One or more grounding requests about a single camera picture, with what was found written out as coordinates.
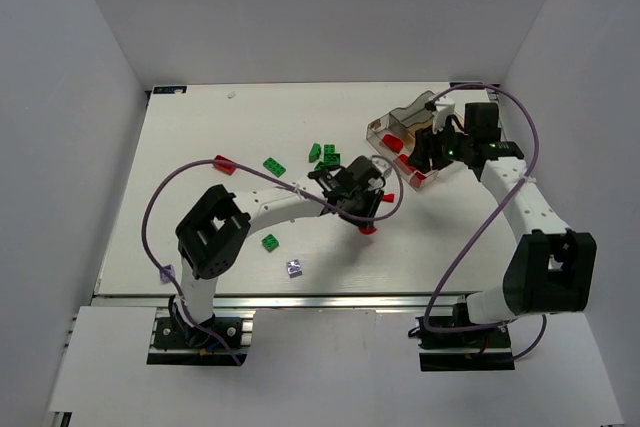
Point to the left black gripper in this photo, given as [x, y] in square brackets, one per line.
[366, 207]

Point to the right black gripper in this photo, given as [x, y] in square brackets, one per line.
[427, 151]

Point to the red 2x3 lego brick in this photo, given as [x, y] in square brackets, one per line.
[402, 162]

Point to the red arch lego piece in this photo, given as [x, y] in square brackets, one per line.
[367, 230]

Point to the red sloped lego brick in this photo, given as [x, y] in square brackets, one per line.
[393, 143]

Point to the red rectangular lego brick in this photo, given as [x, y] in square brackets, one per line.
[224, 165]

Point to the purple upturned lego cube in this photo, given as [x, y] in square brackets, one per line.
[166, 273]

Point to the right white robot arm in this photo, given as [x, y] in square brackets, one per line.
[552, 267]

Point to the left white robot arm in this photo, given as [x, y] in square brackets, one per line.
[211, 235]

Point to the clear compartment container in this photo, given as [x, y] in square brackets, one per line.
[403, 122]

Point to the green square lego upturned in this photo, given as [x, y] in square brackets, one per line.
[331, 157]

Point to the green slanted lego brick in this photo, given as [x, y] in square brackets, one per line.
[315, 152]

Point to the blue label sticker right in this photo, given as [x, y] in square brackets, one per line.
[466, 85]

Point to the blue label sticker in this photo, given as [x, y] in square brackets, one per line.
[466, 85]
[169, 90]

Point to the purple studded lego cube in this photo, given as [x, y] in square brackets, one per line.
[293, 268]

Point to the green 2x3 lego brick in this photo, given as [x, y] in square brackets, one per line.
[274, 167]

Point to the green studded lego cube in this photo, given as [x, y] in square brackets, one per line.
[270, 242]

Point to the blue label sticker left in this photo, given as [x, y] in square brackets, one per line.
[169, 90]

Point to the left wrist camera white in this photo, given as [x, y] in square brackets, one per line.
[382, 164]

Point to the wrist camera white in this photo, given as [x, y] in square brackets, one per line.
[382, 164]
[441, 109]

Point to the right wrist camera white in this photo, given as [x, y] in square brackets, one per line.
[441, 109]

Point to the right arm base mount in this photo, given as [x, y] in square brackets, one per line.
[440, 350]

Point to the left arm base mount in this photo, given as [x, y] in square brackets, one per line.
[176, 343]

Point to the aluminium table rail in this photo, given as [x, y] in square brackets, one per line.
[252, 302]

